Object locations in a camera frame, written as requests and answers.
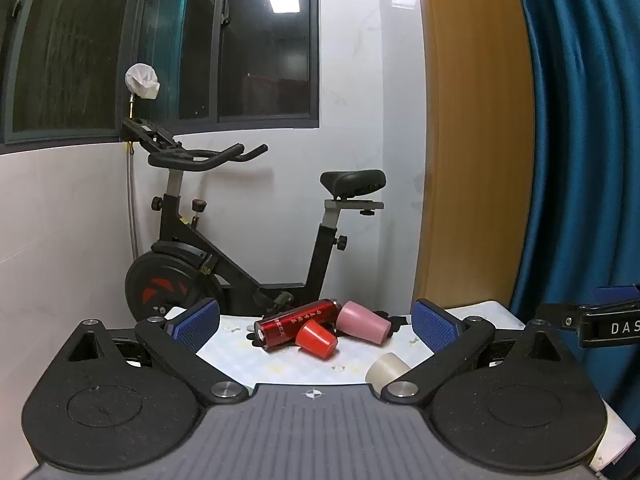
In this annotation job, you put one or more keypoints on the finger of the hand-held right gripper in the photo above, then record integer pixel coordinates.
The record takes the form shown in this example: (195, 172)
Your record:
(557, 316)

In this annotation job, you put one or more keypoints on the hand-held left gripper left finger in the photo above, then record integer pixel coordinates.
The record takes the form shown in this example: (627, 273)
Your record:
(194, 326)

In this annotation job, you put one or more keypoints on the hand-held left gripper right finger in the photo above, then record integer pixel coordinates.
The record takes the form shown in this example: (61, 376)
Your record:
(434, 331)

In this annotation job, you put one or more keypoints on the beige cup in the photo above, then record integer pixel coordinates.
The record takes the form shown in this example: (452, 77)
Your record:
(384, 368)

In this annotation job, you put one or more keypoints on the pink cup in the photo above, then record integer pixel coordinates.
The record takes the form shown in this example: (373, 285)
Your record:
(360, 321)

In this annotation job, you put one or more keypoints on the red cup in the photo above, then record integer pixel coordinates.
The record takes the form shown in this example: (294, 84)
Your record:
(315, 341)

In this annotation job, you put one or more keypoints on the black exercise bike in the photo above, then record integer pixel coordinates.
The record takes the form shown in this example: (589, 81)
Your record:
(175, 232)

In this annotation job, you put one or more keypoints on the red metal bottle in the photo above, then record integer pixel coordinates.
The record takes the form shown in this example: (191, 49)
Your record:
(290, 328)

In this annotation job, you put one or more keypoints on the blue curtain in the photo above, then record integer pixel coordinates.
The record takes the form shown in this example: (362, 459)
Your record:
(580, 160)

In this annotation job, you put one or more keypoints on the wooden door panel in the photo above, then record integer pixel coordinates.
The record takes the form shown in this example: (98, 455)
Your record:
(475, 160)

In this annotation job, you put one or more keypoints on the white cloth wrapped tap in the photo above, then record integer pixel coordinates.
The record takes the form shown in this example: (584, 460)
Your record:
(142, 81)

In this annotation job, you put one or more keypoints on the dark framed window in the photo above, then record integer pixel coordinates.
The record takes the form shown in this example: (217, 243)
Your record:
(270, 35)

